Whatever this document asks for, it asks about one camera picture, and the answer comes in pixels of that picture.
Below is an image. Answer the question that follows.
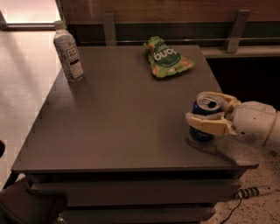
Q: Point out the white power strip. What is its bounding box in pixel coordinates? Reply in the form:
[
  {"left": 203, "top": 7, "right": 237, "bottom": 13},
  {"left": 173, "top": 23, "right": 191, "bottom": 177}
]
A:
[{"left": 232, "top": 185, "right": 276, "bottom": 200}]

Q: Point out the grey drawer cabinet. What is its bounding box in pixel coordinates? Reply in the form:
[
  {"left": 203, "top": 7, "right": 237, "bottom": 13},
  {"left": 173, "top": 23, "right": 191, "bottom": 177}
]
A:
[{"left": 12, "top": 45, "right": 249, "bottom": 224}]

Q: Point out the blue pepsi can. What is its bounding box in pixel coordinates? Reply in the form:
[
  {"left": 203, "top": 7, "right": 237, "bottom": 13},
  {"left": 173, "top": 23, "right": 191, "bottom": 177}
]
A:
[{"left": 188, "top": 95, "right": 224, "bottom": 144}]

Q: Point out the green chip bag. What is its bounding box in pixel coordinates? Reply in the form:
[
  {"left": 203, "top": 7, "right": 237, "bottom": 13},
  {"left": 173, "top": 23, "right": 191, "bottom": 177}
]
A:
[{"left": 143, "top": 36, "right": 194, "bottom": 79}]

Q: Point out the white plastic water bottle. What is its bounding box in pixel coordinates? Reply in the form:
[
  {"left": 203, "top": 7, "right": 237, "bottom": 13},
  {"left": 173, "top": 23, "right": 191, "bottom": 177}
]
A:
[{"left": 53, "top": 20, "right": 84, "bottom": 82}]

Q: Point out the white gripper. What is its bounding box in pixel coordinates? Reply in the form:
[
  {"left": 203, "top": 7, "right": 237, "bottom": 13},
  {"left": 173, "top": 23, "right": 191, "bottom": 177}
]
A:
[{"left": 185, "top": 92, "right": 277, "bottom": 145}]

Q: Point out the black cable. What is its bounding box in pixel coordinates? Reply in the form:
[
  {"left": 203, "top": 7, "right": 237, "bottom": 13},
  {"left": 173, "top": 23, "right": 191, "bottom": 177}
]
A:
[{"left": 219, "top": 197, "right": 243, "bottom": 224}]

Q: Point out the dark bag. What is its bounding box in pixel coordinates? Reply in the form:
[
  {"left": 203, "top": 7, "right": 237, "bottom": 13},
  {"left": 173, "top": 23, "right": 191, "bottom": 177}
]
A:
[{"left": 0, "top": 178, "right": 67, "bottom": 224}]

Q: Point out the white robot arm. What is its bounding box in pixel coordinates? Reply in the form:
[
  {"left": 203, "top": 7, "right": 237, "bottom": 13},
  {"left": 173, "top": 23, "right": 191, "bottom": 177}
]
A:
[{"left": 185, "top": 92, "right": 280, "bottom": 151}]

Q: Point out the metal wall rail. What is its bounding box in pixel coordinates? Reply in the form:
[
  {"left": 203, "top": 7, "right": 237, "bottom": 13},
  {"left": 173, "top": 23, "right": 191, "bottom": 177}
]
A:
[{"left": 67, "top": 21, "right": 280, "bottom": 47}]

